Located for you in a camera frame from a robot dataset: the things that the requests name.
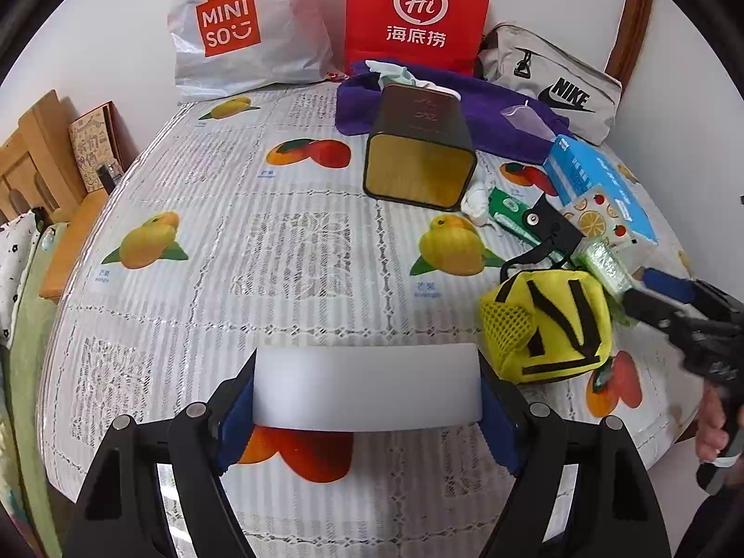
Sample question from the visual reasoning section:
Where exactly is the white foam block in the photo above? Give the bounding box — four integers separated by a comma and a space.
254, 344, 485, 432

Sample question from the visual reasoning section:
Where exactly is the purple towel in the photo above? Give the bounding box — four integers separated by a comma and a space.
334, 60, 573, 166

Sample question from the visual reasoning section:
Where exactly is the dark wooden post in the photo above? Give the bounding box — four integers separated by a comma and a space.
604, 0, 657, 91

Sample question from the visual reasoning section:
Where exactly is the beige waist bag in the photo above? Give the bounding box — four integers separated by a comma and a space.
477, 23, 623, 146

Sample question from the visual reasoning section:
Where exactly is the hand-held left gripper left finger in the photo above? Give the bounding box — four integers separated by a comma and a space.
61, 349, 260, 558

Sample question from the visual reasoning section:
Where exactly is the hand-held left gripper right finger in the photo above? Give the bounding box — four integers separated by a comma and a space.
477, 350, 678, 558

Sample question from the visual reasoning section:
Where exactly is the person's right hand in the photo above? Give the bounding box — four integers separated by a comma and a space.
693, 385, 732, 469

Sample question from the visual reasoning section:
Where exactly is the fruit print tissue packet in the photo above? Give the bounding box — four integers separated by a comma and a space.
561, 183, 637, 257

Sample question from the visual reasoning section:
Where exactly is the blue tissue pack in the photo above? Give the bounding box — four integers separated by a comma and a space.
543, 133, 660, 245

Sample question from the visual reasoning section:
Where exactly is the white plastic shopping bag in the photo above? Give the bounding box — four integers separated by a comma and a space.
167, 0, 335, 100

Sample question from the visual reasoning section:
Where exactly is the clear plastic packet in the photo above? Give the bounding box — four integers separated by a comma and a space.
501, 101, 553, 143

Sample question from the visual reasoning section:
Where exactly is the dark tin box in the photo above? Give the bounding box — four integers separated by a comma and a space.
363, 84, 478, 211

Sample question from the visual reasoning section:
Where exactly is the brown patterned box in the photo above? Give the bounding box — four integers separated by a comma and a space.
68, 103, 124, 194

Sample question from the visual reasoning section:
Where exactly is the green blanket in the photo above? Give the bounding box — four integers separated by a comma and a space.
0, 226, 65, 558

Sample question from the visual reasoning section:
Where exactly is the pale white cloth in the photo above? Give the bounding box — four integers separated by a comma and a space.
365, 60, 428, 91

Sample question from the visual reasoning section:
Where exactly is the white floral pillow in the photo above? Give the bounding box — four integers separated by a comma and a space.
0, 212, 41, 350

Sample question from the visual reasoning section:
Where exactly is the yellow black pouch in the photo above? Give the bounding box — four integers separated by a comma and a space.
479, 267, 614, 385

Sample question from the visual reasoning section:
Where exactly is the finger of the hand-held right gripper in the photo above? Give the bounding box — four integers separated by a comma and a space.
622, 287, 699, 339
642, 267, 729, 310

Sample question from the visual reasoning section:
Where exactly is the wooden headboard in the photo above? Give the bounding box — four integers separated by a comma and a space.
0, 90, 111, 303

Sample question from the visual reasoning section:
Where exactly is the crumpled white tissue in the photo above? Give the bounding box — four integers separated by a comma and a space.
461, 181, 495, 226

